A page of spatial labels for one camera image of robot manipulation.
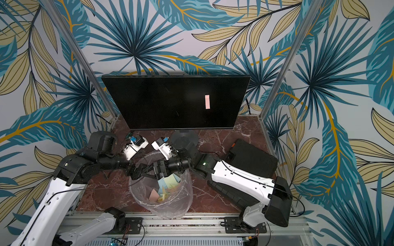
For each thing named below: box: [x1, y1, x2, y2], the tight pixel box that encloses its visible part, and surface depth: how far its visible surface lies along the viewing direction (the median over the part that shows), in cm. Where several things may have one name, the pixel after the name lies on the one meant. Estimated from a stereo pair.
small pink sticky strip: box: [204, 94, 211, 110], surface depth 72 cm
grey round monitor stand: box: [170, 129, 200, 152], surface depth 53 cm
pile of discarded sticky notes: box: [148, 173, 181, 203], surface depth 77 cm
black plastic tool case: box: [222, 138, 279, 179], surface depth 94 cm
